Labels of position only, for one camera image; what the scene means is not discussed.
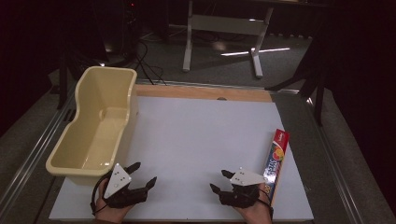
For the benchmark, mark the person's left hand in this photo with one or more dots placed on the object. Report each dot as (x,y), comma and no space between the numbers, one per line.
(109,214)

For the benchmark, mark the white metal desk frame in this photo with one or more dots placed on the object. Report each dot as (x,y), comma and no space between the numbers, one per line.
(227,25)

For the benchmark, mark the black stand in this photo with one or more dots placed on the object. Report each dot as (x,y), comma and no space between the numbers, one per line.
(311,77)

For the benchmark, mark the metal rail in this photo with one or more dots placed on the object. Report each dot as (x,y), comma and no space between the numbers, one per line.
(34,152)
(336,174)

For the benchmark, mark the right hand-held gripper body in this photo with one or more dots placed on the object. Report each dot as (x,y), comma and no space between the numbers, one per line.
(243,194)

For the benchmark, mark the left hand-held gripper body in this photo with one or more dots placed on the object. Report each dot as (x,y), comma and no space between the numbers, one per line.
(117,180)

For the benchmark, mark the wooden board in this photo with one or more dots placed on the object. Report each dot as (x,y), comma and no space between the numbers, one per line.
(199,92)

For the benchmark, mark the cream plastic bin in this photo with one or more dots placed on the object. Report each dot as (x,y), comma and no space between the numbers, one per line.
(93,140)

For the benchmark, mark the white table sheet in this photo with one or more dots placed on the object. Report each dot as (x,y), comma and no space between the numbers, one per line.
(199,146)

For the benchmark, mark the dark computer tower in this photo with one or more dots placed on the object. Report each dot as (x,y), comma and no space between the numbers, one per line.
(130,28)

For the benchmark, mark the person's right hand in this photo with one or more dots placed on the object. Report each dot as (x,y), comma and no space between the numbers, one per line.
(258,213)

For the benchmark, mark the long red blue wrap box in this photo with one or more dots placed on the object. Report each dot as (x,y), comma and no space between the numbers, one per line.
(277,155)

